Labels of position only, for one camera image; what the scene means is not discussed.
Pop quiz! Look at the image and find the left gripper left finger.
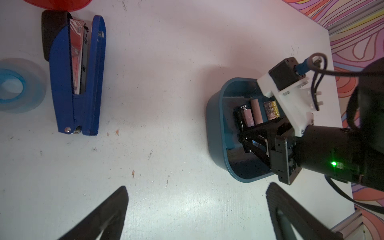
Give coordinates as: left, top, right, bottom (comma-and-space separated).
60, 186, 129, 240

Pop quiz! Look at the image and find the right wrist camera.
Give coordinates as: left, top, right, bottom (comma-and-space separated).
269, 57, 306, 91

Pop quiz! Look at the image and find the blue stapler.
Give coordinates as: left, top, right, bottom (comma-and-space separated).
42, 10, 107, 136

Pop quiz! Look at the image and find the teal plastic storage box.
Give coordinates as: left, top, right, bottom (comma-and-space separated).
206, 78, 273, 183

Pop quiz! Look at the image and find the pink lip gloss tube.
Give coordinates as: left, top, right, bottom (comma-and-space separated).
250, 99, 264, 125

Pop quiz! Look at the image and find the red plastic cup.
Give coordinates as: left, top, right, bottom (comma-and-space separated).
25, 0, 92, 12

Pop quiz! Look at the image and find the clear blue tape roll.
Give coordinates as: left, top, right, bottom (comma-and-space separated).
1, 58, 47, 114

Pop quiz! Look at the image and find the pink blue gradient lipstick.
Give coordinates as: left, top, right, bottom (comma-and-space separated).
241, 105, 255, 128

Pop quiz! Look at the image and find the pale pink lip gloss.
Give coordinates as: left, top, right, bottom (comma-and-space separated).
264, 101, 275, 121

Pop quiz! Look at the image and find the black lipstick tube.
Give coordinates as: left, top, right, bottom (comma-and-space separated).
233, 107, 244, 133

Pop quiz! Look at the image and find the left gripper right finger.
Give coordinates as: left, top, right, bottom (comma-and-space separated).
266, 183, 342, 240

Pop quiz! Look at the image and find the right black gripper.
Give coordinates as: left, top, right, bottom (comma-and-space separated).
238, 117, 301, 185

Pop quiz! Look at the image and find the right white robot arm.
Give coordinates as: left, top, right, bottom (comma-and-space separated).
238, 53, 384, 191

